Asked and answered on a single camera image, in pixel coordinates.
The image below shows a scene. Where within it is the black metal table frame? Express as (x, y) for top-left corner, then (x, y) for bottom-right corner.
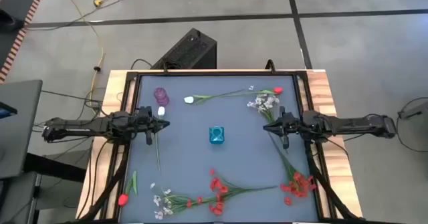
(78, 69), (364, 224)

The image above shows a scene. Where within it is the white blossom bunch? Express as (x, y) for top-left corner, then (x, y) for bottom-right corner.
(246, 93), (280, 124)
(149, 182), (215, 221)

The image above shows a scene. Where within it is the grey stand base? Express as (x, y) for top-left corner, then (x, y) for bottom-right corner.
(397, 100), (428, 121)

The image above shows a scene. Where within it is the small dark screen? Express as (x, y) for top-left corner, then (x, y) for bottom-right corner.
(0, 102), (18, 120)

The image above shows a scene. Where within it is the grey office furniture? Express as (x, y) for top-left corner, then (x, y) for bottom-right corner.
(0, 170), (37, 224)

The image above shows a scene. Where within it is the grey-blue table mat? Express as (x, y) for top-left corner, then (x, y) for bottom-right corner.
(119, 75), (319, 223)

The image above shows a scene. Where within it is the red poppy bunch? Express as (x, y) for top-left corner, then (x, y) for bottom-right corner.
(185, 169), (278, 217)
(267, 132), (317, 199)

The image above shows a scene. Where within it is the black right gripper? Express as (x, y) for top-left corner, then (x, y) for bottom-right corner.
(263, 106), (310, 150)

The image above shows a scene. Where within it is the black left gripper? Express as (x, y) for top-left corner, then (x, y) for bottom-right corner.
(124, 106), (171, 146)

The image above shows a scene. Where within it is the black round floor object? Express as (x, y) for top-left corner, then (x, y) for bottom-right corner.
(0, 8), (25, 34)

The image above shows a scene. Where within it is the black computer tower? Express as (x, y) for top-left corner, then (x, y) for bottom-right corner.
(150, 27), (217, 70)

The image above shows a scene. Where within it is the purple ribbed glass vase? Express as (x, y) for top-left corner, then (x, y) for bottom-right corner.
(153, 87), (171, 107)

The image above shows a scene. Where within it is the black desk base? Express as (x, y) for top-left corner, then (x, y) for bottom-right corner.
(23, 152), (88, 183)

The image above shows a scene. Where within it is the red artificial tulip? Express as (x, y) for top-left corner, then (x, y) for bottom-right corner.
(117, 170), (138, 207)
(223, 86), (284, 98)

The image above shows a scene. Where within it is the blue glass vase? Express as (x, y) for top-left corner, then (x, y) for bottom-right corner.
(209, 126), (225, 145)

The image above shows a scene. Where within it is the long yellow floor cable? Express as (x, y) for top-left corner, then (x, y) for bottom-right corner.
(56, 0), (105, 106)

